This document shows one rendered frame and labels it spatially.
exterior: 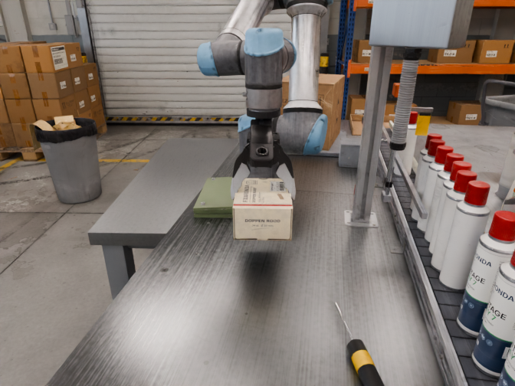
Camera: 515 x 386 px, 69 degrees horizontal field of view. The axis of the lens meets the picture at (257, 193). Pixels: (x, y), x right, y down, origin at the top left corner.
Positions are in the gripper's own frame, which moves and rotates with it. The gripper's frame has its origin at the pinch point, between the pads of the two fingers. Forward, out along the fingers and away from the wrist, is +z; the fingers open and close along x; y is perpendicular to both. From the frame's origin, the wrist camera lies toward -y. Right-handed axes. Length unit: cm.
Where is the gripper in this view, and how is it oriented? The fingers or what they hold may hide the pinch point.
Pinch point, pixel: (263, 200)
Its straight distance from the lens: 84.1
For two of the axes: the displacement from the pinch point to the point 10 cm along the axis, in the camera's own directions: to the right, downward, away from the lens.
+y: 0.2, -4.0, 9.2
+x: -10.0, -0.1, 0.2
